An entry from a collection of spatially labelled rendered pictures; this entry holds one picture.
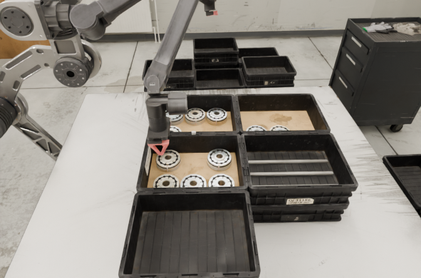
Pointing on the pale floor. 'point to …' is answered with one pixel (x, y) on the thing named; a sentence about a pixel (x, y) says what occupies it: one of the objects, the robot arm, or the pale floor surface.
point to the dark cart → (379, 73)
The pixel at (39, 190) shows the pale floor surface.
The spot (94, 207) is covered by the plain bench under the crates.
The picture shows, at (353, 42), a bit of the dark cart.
